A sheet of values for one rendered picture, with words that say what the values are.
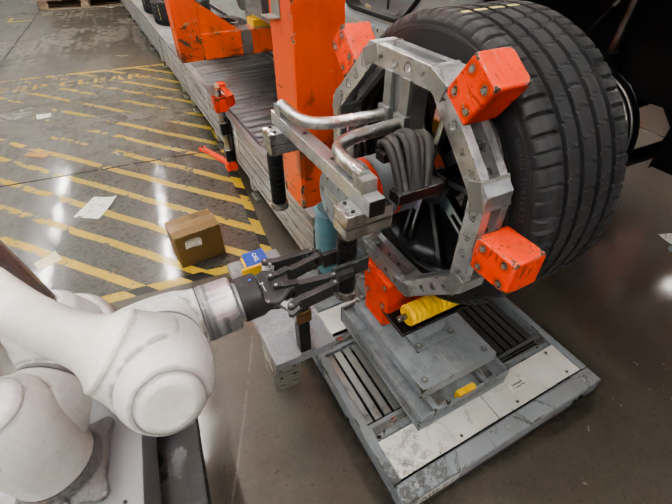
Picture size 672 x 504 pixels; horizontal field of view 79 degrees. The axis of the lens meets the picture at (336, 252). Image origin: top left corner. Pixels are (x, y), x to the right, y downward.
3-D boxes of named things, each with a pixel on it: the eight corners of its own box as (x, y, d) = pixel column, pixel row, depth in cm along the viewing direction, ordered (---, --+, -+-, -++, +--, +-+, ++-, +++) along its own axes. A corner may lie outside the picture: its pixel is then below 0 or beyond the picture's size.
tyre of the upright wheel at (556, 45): (410, 214, 146) (577, 325, 96) (353, 233, 137) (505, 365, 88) (419, -1, 109) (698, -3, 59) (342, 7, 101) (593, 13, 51)
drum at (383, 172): (427, 216, 93) (436, 161, 84) (346, 243, 86) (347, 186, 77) (392, 187, 103) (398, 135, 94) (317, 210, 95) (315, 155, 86)
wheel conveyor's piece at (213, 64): (282, 90, 380) (278, 45, 355) (190, 106, 349) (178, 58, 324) (248, 62, 447) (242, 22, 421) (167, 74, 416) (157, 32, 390)
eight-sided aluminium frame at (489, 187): (467, 333, 93) (549, 93, 58) (445, 344, 91) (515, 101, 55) (350, 212, 129) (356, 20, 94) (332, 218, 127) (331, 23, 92)
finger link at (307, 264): (272, 295, 70) (267, 290, 71) (323, 267, 75) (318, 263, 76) (269, 279, 67) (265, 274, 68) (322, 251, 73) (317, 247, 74)
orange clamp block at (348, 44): (383, 57, 91) (370, 19, 91) (353, 61, 88) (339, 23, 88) (370, 73, 97) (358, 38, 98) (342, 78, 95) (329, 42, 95)
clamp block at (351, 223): (392, 227, 70) (394, 202, 67) (346, 243, 67) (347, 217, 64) (376, 212, 74) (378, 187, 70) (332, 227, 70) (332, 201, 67)
